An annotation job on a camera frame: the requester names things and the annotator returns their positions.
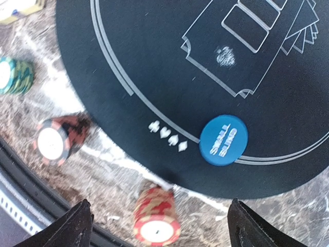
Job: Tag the black front table rail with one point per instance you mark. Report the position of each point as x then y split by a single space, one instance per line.
29 194

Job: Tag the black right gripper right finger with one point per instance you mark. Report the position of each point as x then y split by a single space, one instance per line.
247 228

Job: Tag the green chip stack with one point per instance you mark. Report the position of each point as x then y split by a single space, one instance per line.
16 76

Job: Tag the red 5 chip stack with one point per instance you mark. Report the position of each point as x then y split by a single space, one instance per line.
155 218

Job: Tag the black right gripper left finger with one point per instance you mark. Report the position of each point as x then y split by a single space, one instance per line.
73 229

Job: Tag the black orange 100 chip stack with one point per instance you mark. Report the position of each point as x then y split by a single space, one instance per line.
59 138

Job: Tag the round black poker mat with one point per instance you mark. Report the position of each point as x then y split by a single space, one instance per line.
152 74

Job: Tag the blue small blind button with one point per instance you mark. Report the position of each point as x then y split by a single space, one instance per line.
223 140

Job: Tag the yellow card box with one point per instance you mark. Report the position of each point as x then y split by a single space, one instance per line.
13 10

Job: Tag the white cable duct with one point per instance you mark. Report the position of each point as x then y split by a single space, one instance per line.
19 216

